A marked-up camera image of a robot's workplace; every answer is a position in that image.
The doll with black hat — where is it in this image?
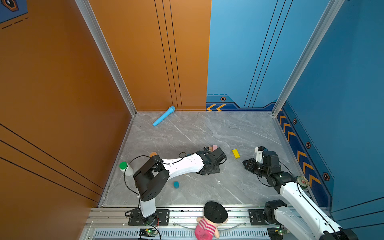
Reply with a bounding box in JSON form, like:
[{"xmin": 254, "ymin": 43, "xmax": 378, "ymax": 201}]
[{"xmin": 195, "ymin": 201, "xmax": 228, "ymax": 240}]

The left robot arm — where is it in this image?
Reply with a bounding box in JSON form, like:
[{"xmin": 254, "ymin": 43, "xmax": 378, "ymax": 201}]
[{"xmin": 133, "ymin": 147, "xmax": 227, "ymax": 220}]

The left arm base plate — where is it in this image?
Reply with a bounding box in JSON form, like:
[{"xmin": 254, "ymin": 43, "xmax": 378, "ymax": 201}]
[{"xmin": 125, "ymin": 208, "xmax": 170, "ymax": 226}]

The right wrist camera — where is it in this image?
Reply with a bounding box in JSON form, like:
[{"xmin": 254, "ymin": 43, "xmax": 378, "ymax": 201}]
[{"xmin": 255, "ymin": 146, "xmax": 266, "ymax": 164}]

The large teal cylinder block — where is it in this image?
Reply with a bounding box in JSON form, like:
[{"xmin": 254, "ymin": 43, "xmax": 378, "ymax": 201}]
[{"xmin": 174, "ymin": 181, "xmax": 180, "ymax": 189}]

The aluminium front rail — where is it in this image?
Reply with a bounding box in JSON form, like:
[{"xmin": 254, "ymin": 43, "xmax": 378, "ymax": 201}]
[{"xmin": 78, "ymin": 205, "xmax": 344, "ymax": 240}]

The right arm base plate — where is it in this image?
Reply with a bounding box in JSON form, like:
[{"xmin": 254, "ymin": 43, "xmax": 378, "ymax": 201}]
[{"xmin": 248, "ymin": 209, "xmax": 268, "ymax": 226}]

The blue toy microphone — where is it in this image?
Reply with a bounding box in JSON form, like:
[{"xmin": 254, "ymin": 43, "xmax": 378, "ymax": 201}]
[{"xmin": 153, "ymin": 106, "xmax": 176, "ymax": 127}]

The orange tape roll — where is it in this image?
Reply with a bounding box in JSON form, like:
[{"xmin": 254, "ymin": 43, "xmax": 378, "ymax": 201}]
[{"xmin": 150, "ymin": 152, "xmax": 158, "ymax": 158}]

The green beverage can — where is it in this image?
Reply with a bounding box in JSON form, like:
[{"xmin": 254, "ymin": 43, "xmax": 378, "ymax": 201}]
[{"xmin": 297, "ymin": 176, "xmax": 309, "ymax": 190}]

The yellow wood block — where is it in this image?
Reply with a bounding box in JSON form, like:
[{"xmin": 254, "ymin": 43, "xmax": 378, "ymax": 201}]
[{"xmin": 232, "ymin": 149, "xmax": 241, "ymax": 159}]

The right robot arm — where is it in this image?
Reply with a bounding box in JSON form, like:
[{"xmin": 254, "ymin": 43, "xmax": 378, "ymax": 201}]
[{"xmin": 243, "ymin": 146, "xmax": 358, "ymax": 240}]

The green cap white bottle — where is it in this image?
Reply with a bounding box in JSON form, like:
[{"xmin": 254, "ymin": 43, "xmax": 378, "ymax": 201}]
[{"xmin": 119, "ymin": 162, "xmax": 134, "ymax": 177}]

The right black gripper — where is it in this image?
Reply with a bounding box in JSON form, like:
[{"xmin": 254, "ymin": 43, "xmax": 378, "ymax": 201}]
[{"xmin": 241, "ymin": 157, "xmax": 270, "ymax": 179}]

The green circuit board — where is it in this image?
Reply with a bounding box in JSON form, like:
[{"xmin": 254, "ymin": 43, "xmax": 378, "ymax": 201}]
[{"xmin": 138, "ymin": 228, "xmax": 160, "ymax": 240}]

